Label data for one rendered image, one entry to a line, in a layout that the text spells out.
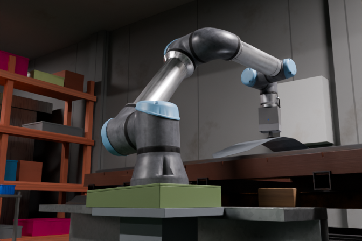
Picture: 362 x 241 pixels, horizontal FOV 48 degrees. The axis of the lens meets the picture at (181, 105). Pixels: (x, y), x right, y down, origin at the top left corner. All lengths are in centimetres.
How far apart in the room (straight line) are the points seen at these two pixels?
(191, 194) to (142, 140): 19
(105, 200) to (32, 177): 437
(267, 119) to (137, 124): 81
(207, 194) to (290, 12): 369
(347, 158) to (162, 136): 48
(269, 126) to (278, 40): 285
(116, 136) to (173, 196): 29
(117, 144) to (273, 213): 46
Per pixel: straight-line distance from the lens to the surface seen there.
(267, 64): 156
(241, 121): 453
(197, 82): 497
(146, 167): 103
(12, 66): 530
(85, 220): 198
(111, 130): 118
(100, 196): 106
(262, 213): 104
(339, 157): 116
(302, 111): 404
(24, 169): 533
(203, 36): 137
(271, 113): 177
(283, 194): 115
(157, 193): 93
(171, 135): 106
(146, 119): 106
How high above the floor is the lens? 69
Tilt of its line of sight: 13 degrees up
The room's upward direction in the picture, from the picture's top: straight up
